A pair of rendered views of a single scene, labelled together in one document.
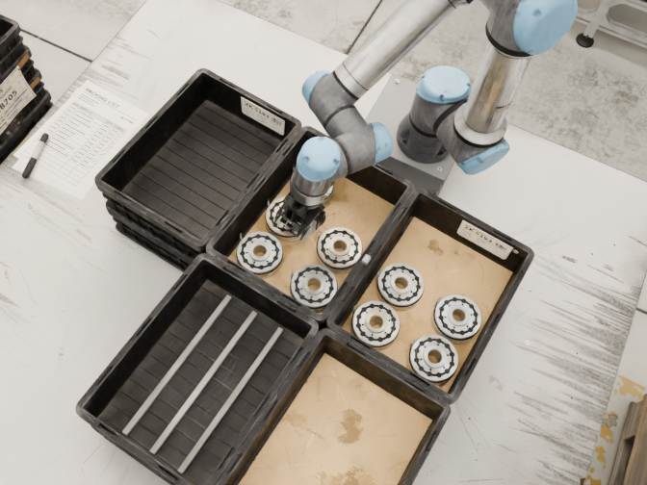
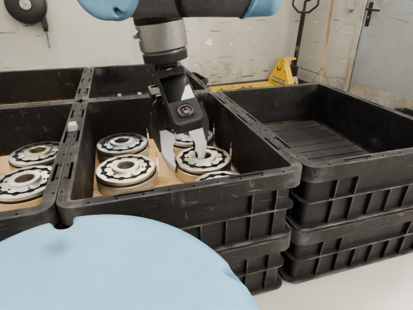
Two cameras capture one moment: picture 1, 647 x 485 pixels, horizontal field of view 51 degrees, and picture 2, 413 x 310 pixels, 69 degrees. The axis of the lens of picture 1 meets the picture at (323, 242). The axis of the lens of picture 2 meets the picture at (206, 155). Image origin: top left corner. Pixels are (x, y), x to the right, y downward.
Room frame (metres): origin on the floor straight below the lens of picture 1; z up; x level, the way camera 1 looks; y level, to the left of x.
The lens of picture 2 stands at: (1.13, -0.24, 1.12)
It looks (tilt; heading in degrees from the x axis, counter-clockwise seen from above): 27 degrees down; 139
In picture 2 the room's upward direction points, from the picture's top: straight up
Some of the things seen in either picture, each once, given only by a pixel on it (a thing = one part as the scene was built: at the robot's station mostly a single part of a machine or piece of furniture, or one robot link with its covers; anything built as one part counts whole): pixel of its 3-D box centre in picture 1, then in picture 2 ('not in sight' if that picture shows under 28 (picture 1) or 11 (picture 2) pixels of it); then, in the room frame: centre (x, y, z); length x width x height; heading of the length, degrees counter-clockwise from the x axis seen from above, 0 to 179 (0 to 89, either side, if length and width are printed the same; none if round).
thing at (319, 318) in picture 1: (313, 218); (166, 132); (0.72, 0.03, 0.92); 0.40 x 0.30 x 0.02; 155
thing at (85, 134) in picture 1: (80, 136); not in sight; (0.99, 0.68, 0.70); 0.33 x 0.23 x 0.01; 161
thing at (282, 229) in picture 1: (288, 216); (203, 158); (0.75, 0.09, 0.86); 0.10 x 0.10 x 0.01
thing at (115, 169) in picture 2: (340, 246); (125, 166); (0.69, -0.04, 0.86); 0.05 x 0.05 x 0.01
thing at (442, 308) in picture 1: (457, 316); not in sight; (0.57, -0.31, 0.86); 0.10 x 0.10 x 0.01
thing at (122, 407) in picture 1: (204, 374); (144, 98); (0.36, 0.20, 0.87); 0.40 x 0.30 x 0.11; 155
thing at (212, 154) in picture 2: not in sight; (203, 156); (0.75, 0.09, 0.86); 0.05 x 0.05 x 0.01
